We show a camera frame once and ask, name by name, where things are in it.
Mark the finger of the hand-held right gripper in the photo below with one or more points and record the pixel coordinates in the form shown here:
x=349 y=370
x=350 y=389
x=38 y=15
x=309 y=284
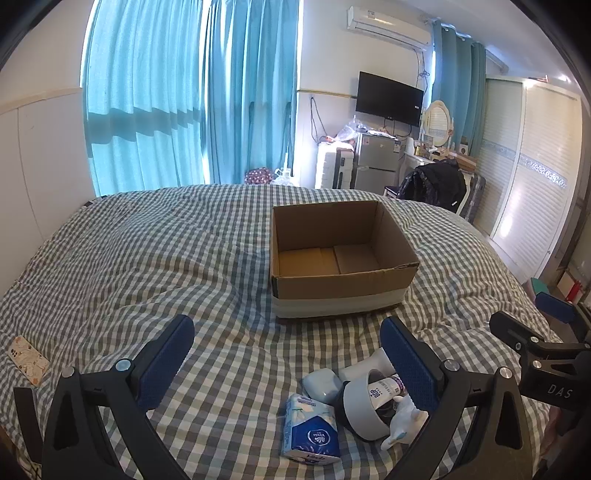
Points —
x=554 y=307
x=510 y=328

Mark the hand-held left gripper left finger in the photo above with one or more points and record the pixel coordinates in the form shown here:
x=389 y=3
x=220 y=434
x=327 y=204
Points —
x=168 y=360

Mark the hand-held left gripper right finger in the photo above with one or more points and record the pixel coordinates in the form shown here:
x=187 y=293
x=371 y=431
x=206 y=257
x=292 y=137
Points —
x=406 y=364

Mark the small labelled bottle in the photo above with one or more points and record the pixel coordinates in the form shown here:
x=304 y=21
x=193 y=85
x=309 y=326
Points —
x=381 y=390

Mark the white handheld device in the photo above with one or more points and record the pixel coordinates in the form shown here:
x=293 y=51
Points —
x=364 y=367

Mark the white unicorn figurine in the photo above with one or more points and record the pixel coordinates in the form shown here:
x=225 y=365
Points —
x=406 y=422

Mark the grey tape roll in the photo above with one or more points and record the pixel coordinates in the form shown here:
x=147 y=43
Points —
x=358 y=408

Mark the white earbuds case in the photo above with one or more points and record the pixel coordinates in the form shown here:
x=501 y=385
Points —
x=321 y=385

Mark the cardboard box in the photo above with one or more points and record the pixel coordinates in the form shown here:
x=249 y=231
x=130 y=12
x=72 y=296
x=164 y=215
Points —
x=341 y=295

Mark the blue white tissue pack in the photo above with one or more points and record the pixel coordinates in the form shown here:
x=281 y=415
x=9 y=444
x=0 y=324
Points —
x=311 y=429

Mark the grey checkered blanket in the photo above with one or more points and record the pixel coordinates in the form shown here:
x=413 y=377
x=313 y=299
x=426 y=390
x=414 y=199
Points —
x=161 y=258

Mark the white sliding wardrobe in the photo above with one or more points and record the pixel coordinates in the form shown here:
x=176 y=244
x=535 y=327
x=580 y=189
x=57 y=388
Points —
x=531 y=175

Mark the silver suitcase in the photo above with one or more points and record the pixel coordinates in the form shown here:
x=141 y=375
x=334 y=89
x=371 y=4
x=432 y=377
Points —
x=475 y=196

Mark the phone with patterned case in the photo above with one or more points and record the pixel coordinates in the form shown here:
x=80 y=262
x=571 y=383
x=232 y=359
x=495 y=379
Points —
x=28 y=360

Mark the red patterned bag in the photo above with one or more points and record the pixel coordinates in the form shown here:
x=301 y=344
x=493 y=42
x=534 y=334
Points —
x=257 y=176

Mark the silver small fridge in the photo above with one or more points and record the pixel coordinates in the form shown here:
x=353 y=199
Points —
x=376 y=161

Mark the white suitcase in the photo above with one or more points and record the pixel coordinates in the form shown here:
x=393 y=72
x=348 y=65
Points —
x=332 y=166

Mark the white plastic bag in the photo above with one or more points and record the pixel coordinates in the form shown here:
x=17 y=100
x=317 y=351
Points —
x=284 y=179

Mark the oval white vanity mirror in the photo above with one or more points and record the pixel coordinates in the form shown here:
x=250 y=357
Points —
x=437 y=123

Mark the clear plastic bag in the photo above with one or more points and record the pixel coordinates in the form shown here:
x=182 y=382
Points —
x=351 y=131

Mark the teal curtain beside wardrobe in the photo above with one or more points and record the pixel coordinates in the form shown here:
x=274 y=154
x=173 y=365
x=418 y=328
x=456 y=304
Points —
x=461 y=83

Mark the wide teal curtain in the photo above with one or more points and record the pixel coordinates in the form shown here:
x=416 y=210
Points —
x=143 y=101

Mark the narrow teal curtain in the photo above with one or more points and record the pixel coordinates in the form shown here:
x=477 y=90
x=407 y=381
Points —
x=251 y=92

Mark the white air conditioner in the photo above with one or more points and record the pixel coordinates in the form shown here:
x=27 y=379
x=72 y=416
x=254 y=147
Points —
x=388 y=27

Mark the black wall television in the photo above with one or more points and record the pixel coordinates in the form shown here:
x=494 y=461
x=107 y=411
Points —
x=390 y=99

